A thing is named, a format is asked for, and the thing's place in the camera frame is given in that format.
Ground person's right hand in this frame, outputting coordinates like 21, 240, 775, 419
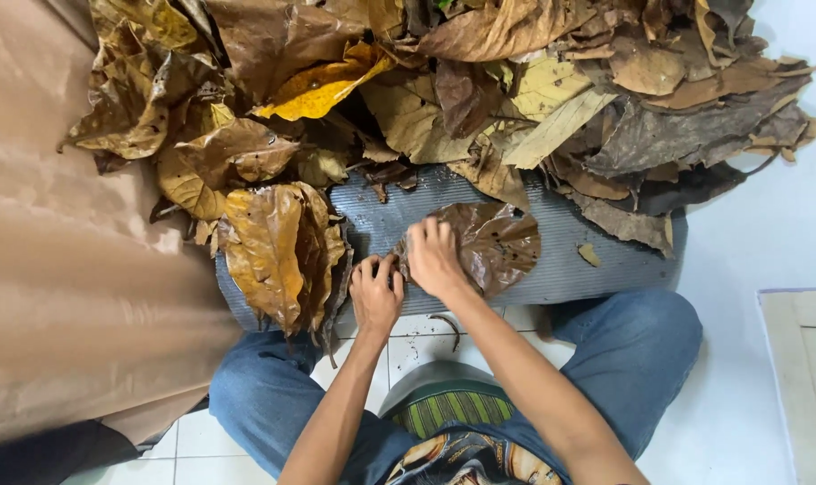
405, 217, 477, 302

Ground round dark brown dry leaf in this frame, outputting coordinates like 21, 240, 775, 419
391, 202, 542, 300

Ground heap of dry brown leaves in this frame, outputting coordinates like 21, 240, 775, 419
57, 0, 816, 260

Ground curved brown leaf stem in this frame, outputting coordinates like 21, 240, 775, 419
429, 314, 461, 353

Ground brown paper sheet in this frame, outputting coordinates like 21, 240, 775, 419
0, 0, 243, 451

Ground green striped cloth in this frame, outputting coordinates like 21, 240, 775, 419
379, 362, 516, 440

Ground stack of golden trimmed leaves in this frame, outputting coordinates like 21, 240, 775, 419
216, 182, 355, 354

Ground person's printed black shirt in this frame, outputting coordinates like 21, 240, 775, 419
381, 431, 565, 485

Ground grey ribbed mat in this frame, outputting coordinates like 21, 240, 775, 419
216, 165, 689, 334

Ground person's blue jeans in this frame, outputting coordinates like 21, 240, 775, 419
209, 288, 704, 485

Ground person's left hand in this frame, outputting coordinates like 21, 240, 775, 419
349, 253, 406, 332

